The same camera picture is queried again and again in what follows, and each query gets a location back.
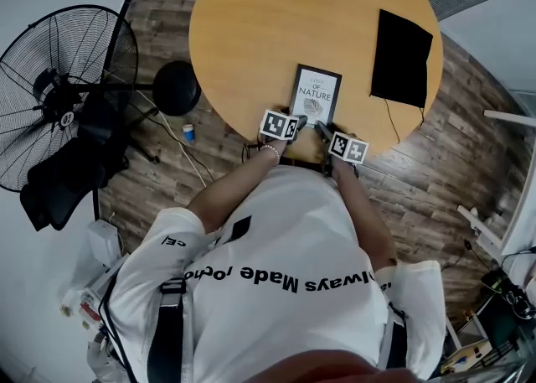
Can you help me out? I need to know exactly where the person's right forearm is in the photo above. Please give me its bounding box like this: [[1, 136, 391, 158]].
[[332, 158, 398, 272]]

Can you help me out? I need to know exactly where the person's left forearm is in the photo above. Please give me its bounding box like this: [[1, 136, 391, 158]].
[[187, 140, 291, 234]]

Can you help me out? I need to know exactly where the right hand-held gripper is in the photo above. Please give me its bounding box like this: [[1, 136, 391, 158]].
[[314, 120, 370, 178]]

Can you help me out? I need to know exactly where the pile of white clutter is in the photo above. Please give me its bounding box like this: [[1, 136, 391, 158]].
[[57, 252, 131, 333]]

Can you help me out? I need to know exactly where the black cloth pouch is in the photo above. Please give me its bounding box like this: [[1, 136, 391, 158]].
[[369, 8, 435, 110]]

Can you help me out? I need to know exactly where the white shelf bracket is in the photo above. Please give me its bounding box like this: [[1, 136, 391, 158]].
[[456, 204, 504, 253]]

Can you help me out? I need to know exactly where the black picture frame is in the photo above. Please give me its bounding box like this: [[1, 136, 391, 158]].
[[288, 63, 343, 129]]

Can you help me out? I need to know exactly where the thin black cable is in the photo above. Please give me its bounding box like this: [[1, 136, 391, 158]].
[[384, 98, 425, 146]]

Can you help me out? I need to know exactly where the black electronic equipment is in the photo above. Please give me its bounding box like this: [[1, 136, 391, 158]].
[[480, 267, 536, 320]]

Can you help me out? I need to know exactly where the black office chair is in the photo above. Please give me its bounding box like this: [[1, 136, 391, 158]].
[[19, 91, 162, 232]]

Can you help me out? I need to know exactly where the white plastic box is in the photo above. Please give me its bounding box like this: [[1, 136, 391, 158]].
[[86, 219, 123, 267]]

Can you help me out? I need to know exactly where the black harness strap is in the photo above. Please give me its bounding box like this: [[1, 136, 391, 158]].
[[384, 300, 410, 370], [146, 277, 188, 383]]

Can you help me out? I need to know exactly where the metal storage shelf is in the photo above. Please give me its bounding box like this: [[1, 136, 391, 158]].
[[438, 308, 525, 375]]

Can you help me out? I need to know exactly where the person's chin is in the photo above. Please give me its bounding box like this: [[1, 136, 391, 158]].
[[250, 349, 422, 383]]

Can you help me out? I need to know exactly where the white floor cable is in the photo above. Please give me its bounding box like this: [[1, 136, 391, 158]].
[[137, 89, 209, 188]]

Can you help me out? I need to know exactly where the round wooden table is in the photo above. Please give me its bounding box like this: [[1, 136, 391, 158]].
[[188, 0, 445, 164]]

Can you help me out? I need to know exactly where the beaded bracelet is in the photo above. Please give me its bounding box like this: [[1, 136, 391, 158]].
[[259, 143, 281, 163]]

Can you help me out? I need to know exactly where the black floor cable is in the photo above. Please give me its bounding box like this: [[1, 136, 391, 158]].
[[145, 111, 215, 182]]

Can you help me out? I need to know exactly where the black standing fan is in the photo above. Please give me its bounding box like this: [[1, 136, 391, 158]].
[[0, 4, 203, 194]]

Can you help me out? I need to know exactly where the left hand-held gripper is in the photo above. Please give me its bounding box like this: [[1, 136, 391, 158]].
[[258, 109, 310, 145]]

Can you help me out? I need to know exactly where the white printed t-shirt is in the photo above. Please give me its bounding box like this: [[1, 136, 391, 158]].
[[106, 164, 447, 383]]

